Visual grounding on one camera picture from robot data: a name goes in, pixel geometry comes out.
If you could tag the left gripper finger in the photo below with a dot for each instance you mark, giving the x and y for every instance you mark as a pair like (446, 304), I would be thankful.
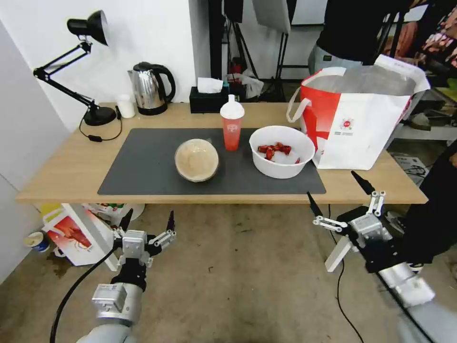
(170, 223)
(127, 221)

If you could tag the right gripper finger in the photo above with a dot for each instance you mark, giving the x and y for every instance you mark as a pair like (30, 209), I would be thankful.
(376, 202)
(330, 223)

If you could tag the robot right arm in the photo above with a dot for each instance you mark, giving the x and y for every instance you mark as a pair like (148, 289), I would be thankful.
(410, 286)

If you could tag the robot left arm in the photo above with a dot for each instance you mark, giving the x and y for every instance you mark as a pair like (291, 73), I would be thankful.
(107, 309)

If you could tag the red white plastic bag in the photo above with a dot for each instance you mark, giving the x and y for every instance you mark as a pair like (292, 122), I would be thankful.
(110, 209)

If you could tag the white and red takeout bag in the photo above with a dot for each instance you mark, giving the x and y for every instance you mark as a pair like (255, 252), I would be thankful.
(360, 125)

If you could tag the crumpled white plastic bag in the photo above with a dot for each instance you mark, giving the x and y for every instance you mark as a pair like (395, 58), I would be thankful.
(252, 85)

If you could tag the white table leg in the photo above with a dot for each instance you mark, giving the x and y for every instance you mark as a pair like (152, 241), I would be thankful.
(337, 254)

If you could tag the white lobster print box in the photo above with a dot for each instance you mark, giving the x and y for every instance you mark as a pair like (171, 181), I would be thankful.
(76, 232)

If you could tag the printed cardboard box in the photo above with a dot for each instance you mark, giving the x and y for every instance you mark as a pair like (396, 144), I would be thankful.
(410, 162)

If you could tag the dark grey table mat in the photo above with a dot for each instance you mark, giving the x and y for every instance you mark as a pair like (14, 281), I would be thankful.
(143, 171)

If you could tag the person in black trousers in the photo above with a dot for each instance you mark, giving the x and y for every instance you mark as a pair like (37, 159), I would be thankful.
(439, 200)

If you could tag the round lidded food bowl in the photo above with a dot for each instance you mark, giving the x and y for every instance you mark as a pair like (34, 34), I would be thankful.
(196, 159)

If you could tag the large white bowl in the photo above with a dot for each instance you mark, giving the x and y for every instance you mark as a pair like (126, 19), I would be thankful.
(282, 168)

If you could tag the red crayfish shells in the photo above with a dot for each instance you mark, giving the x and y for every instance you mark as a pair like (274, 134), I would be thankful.
(275, 148)

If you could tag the instant noodle cup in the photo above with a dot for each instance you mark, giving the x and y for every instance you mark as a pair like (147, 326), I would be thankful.
(35, 242)

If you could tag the red drink cup white lid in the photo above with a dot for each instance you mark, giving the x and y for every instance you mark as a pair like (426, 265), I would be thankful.
(232, 128)

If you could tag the small white jar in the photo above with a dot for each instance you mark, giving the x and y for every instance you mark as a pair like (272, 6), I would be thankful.
(125, 105)

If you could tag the black tissue box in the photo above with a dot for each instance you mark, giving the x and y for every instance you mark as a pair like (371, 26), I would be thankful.
(209, 101)

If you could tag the steel electric kettle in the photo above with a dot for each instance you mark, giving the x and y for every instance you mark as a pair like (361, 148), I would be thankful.
(148, 85)

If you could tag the white tissue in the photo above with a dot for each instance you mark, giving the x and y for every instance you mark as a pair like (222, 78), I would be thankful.
(210, 85)

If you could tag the person standing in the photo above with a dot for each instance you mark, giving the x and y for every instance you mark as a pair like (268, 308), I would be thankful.
(342, 28)

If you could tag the colourful hanging clothes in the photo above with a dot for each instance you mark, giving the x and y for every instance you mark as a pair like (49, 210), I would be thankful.
(432, 32)

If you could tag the black light stand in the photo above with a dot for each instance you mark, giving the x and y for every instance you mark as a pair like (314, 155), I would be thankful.
(237, 43)

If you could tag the black desk lamp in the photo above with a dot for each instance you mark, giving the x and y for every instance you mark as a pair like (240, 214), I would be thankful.
(94, 23)

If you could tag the white softbox light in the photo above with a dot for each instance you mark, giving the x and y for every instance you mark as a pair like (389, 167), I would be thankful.
(273, 14)

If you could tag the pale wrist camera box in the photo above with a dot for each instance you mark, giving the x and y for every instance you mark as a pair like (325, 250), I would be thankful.
(369, 228)
(135, 246)

